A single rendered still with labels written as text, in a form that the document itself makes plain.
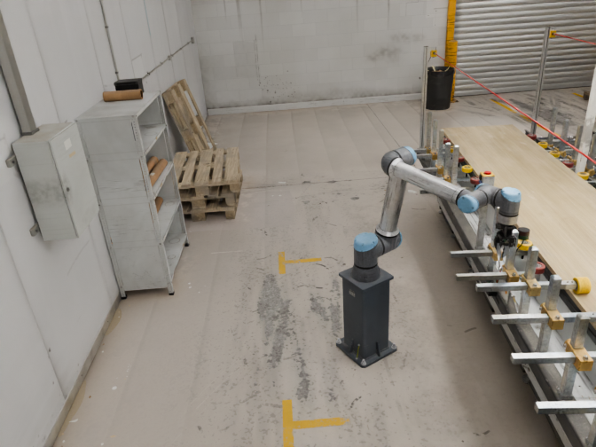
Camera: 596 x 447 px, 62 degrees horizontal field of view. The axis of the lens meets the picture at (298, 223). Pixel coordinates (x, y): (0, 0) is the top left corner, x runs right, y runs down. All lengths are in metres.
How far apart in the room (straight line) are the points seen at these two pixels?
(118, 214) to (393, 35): 7.31
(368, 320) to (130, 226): 2.01
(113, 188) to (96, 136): 0.41
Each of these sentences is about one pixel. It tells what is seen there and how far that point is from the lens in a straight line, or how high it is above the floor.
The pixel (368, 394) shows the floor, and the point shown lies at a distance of 3.30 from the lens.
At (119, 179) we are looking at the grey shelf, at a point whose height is 1.07.
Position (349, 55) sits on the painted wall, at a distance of 10.13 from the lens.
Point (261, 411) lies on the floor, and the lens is 3.24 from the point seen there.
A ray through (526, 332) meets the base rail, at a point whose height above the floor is 0.70.
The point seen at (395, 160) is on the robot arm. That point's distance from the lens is 2.78.
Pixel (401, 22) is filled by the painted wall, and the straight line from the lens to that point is 10.25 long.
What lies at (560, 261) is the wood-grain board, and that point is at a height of 0.90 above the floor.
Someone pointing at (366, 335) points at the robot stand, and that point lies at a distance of 3.36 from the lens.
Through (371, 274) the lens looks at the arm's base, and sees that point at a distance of 3.17.
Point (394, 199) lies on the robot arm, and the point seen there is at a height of 1.12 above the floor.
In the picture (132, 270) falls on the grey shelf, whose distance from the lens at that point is 4.34.
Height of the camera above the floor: 2.35
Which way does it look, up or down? 26 degrees down
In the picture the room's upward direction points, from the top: 4 degrees counter-clockwise
